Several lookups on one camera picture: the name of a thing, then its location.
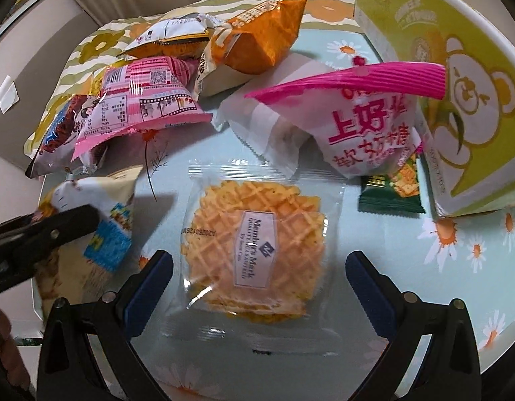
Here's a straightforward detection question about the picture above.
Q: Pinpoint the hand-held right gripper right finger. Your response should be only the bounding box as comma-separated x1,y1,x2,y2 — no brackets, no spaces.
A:
344,251,482,401

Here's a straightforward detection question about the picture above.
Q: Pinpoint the plain white snack packet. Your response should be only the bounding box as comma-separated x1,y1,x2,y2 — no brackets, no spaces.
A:
211,52,350,180

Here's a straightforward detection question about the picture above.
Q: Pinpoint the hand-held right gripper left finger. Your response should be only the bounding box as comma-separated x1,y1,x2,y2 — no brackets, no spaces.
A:
37,250,175,401

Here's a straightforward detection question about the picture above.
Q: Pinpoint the framed wall picture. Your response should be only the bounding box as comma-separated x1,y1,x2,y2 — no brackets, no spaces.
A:
0,0,45,46

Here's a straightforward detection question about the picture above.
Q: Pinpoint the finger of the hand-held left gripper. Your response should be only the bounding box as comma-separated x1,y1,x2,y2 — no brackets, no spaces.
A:
0,206,100,297

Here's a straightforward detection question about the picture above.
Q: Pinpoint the striped flower print cloth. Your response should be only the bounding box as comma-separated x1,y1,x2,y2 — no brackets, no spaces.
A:
23,0,358,155

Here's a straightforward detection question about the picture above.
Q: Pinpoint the light blue daisy tablecloth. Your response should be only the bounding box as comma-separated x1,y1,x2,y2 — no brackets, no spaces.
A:
32,21,515,401

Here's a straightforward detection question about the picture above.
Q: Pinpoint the pink snack packet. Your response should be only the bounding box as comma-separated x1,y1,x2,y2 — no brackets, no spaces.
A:
71,56,214,161

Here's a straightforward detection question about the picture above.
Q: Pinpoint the yellow and blue snack packet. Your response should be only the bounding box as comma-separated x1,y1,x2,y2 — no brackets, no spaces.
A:
36,166,144,322

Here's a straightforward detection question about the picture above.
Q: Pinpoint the person's left hand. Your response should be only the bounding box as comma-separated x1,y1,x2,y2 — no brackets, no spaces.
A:
0,307,32,401

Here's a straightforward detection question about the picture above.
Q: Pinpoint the dark green cracker packet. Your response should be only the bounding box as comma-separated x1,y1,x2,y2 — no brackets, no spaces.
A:
358,152,426,215

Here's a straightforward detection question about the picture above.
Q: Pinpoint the brown and red snack packet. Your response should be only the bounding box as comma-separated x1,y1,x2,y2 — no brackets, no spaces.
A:
25,94,108,178

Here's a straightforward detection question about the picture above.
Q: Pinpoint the yellow-green corn print box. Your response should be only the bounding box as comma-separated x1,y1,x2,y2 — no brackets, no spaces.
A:
353,0,515,220

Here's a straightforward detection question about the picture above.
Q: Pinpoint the white candy bag pink top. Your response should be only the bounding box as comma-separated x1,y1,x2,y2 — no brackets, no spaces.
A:
245,62,446,176

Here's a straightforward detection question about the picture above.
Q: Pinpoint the orange snack packet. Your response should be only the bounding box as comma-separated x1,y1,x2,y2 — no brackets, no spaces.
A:
203,0,309,76

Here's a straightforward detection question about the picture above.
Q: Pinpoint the white and yellow snack packet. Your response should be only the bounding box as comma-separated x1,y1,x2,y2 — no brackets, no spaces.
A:
121,12,225,59

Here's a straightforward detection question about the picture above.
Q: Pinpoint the clear waffle cookie packet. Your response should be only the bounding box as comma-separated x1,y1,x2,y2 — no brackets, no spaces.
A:
166,161,346,356

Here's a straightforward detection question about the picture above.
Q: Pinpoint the white wall paper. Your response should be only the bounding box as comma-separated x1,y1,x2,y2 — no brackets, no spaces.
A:
0,75,21,113

